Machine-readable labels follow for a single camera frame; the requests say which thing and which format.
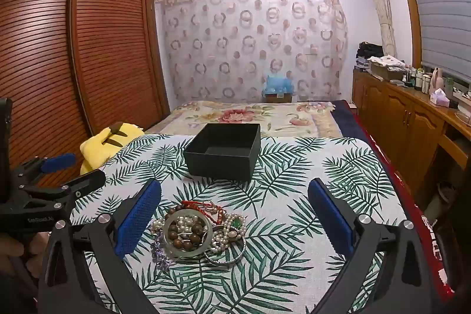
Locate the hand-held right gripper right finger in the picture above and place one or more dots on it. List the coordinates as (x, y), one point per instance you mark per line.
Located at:
(331, 218)

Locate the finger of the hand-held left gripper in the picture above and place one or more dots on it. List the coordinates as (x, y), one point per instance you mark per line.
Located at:
(88, 181)
(57, 162)

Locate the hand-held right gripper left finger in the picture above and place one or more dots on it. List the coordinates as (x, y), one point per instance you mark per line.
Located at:
(140, 218)

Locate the pale jade bangle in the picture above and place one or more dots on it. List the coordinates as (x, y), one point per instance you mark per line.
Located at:
(167, 236)

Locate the black square box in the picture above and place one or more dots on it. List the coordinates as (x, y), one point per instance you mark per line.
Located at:
(217, 163)

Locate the silver bangle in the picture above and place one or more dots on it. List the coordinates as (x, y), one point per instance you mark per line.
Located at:
(228, 261)

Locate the person's left hand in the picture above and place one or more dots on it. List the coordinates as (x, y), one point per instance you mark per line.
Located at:
(33, 251)

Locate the yellow plush toy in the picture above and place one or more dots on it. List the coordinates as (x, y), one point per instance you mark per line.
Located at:
(95, 148)

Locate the green leaf print cloth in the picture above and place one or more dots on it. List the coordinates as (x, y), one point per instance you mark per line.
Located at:
(287, 196)

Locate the red printed blanket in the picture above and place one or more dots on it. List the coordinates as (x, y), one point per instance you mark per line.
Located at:
(427, 233)

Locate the navy blue blanket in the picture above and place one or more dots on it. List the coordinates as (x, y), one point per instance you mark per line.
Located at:
(346, 115)

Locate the wooden sideboard cabinet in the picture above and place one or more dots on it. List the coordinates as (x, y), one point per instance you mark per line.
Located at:
(397, 108)

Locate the small cardboard box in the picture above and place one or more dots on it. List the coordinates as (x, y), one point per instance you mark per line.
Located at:
(279, 98)

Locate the brown slatted wardrobe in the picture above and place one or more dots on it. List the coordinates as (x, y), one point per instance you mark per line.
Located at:
(110, 41)

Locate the floral bed blanket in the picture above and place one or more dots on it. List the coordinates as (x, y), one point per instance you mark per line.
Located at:
(235, 113)

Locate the blue bag on box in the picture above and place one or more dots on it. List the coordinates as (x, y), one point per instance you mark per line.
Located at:
(278, 82)

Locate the pink tissue box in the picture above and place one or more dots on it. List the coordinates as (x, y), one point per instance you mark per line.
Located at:
(439, 98)

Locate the row of cosmetic bottles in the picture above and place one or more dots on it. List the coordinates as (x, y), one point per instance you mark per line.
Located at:
(419, 80)

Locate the white floral cloth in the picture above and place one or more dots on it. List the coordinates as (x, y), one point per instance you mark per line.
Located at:
(384, 62)

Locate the pile of dark clothes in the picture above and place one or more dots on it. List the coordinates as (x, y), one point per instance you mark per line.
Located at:
(369, 51)

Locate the circle patterned sheer curtain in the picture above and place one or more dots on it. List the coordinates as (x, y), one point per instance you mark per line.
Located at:
(250, 41)

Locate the beige tied side curtain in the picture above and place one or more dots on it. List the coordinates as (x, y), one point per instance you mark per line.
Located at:
(381, 12)

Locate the grey window blind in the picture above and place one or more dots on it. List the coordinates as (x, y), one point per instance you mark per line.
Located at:
(441, 12)

